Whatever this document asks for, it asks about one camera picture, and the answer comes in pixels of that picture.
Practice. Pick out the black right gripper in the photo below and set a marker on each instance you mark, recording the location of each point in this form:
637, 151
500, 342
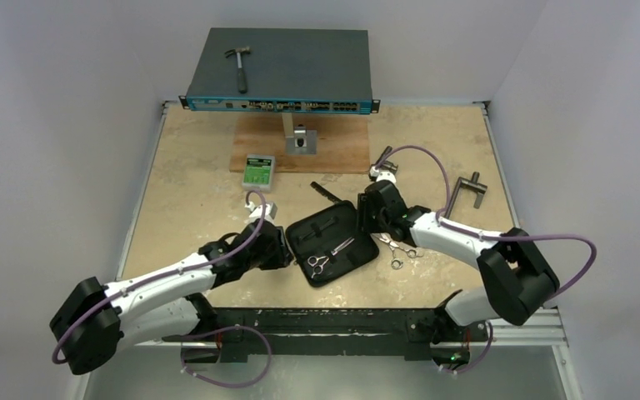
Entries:
364, 211

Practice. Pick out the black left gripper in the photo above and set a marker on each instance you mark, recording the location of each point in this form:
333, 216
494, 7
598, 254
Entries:
282, 255

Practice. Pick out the silver thinning scissors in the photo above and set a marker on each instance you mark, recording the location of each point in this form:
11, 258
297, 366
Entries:
318, 262

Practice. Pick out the silver straight scissors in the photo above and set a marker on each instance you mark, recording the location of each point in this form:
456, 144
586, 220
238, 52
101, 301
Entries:
398, 251

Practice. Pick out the black zipper tool case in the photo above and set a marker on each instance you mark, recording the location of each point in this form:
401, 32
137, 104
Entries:
321, 232

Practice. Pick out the black hair comb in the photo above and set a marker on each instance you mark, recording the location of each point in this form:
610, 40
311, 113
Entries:
320, 189

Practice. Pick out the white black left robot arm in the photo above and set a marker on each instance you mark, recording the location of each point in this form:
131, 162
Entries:
98, 320

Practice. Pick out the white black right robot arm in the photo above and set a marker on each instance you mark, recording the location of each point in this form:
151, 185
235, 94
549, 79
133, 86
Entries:
516, 278

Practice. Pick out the brown wooden board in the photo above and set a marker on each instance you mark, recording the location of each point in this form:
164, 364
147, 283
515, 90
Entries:
342, 144

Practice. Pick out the green grey device box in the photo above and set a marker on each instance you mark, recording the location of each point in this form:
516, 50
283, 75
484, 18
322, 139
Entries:
258, 172

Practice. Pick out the small grey hammer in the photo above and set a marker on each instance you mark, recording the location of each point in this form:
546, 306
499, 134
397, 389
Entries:
239, 53

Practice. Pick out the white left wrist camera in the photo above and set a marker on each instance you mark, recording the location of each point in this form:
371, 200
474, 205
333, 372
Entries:
267, 212

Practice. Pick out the small metal door handle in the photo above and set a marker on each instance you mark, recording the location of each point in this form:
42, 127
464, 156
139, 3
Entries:
383, 164

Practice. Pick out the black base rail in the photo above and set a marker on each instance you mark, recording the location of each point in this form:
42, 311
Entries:
414, 334

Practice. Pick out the metal bracket stand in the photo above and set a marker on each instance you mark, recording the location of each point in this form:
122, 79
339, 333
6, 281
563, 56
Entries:
299, 141

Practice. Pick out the grey network switch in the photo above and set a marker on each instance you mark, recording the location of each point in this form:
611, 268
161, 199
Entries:
289, 70

